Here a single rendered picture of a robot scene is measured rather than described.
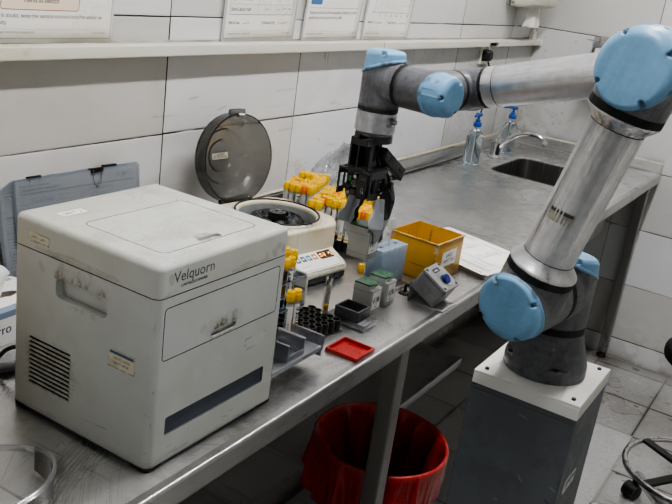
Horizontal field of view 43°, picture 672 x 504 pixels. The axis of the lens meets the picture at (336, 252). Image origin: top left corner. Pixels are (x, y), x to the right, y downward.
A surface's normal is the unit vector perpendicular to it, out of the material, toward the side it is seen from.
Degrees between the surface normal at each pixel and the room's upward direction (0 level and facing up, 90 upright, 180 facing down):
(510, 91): 110
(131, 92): 90
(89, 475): 0
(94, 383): 90
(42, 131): 90
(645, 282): 90
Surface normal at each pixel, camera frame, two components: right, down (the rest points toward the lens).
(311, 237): 0.74, 0.31
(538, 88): -0.58, 0.51
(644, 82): -0.60, 0.06
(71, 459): 0.13, -0.94
